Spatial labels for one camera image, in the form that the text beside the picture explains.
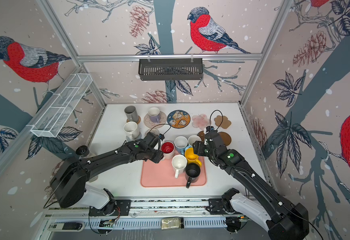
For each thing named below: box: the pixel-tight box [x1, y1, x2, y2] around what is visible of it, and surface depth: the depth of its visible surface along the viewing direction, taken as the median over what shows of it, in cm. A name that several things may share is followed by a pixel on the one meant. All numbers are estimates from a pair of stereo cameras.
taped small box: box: [161, 217, 184, 230], surface depth 67 cm
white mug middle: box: [171, 154, 188, 179], surface depth 81 cm
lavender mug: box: [148, 107, 160, 123], surface depth 109 cm
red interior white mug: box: [160, 141, 175, 160], surface depth 90 cm
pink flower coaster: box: [191, 113, 210, 130], surface depth 113 cm
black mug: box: [185, 162, 201, 189], surface depth 79 cm
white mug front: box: [123, 121, 140, 141], surface depth 97 cm
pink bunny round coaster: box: [143, 111, 167, 129], surface depth 112 cm
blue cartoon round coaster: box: [167, 109, 191, 129], surface depth 113 cm
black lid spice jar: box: [75, 145, 90, 157], surface depth 85 cm
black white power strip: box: [47, 222, 85, 232], surface depth 67 cm
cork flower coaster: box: [213, 115, 232, 129], surface depth 113 cm
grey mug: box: [124, 105, 139, 123], surface depth 105 cm
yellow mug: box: [184, 147, 203, 167], surface depth 83 cm
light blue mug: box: [174, 136, 188, 155], surface depth 90 cm
